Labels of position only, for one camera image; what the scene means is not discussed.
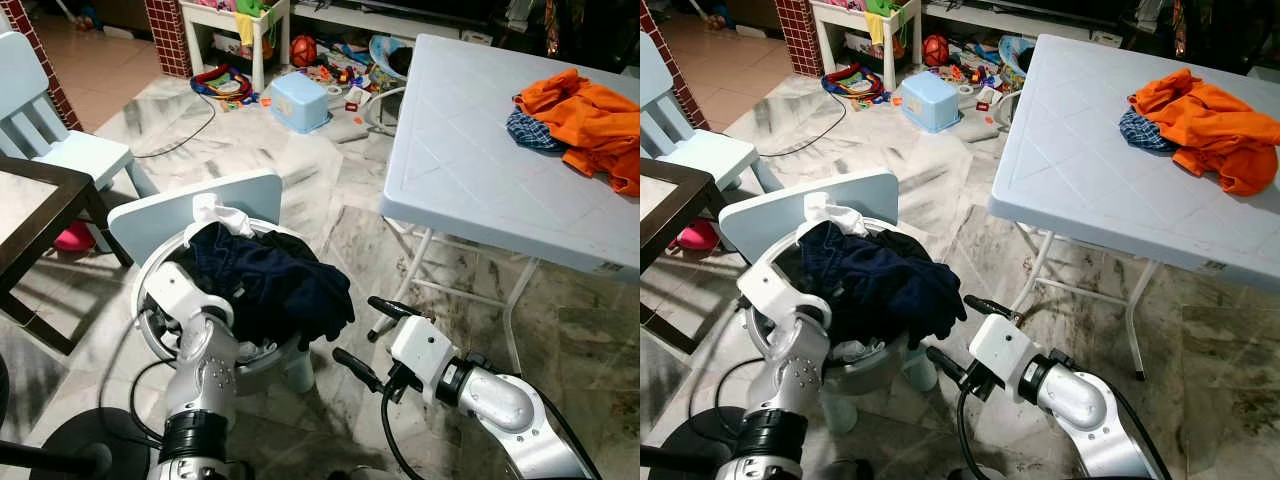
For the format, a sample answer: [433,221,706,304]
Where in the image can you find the orange shirt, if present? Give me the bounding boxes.
[513,68,641,197]
[1128,68,1279,197]

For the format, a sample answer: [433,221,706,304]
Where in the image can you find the red brick pillar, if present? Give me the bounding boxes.
[143,0,193,79]
[775,0,826,79]

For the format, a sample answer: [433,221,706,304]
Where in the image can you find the navy blue garment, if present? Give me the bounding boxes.
[795,222,966,351]
[180,222,356,351]

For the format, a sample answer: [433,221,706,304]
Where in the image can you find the dark wooden table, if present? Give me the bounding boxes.
[0,155,136,356]
[640,155,746,356]

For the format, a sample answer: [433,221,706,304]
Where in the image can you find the light blue plastic tub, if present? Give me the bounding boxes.
[268,70,333,134]
[898,70,963,134]

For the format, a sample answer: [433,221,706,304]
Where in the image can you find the black floor cable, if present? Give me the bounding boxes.
[130,95,216,159]
[760,95,849,159]

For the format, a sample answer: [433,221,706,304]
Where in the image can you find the grey laundry basket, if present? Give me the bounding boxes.
[130,215,311,396]
[745,215,926,401]

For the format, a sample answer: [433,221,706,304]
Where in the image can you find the white cloth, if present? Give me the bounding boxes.
[190,193,253,236]
[803,192,866,238]

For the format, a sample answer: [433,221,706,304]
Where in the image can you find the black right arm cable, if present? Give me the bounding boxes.
[378,390,421,480]
[955,385,991,480]

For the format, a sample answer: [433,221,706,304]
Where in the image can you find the pink round object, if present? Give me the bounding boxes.
[678,220,721,253]
[55,222,98,253]

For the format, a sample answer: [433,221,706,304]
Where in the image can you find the white TV bench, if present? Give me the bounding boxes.
[290,0,501,49]
[920,0,1126,49]

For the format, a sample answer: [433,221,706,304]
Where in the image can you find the black round stand base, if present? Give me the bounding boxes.
[640,430,751,480]
[0,408,153,480]

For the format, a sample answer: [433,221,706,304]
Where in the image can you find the white kids table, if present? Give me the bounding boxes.
[180,0,291,91]
[808,0,921,91]

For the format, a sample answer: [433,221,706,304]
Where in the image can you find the colourful toy rings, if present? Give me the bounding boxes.
[190,65,263,111]
[820,65,891,106]

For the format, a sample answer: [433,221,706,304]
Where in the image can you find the light blue folding table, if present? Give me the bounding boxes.
[988,33,1280,381]
[378,33,641,376]

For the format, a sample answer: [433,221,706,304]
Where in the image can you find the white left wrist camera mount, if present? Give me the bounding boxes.
[737,260,831,331]
[143,260,236,331]

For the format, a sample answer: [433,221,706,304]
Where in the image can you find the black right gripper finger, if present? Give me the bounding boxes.
[333,347,386,393]
[367,296,436,323]
[925,345,976,391]
[963,294,1021,323]

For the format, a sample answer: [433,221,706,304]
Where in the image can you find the blue plaid cloth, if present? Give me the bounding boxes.
[505,108,571,153]
[1118,108,1181,153]

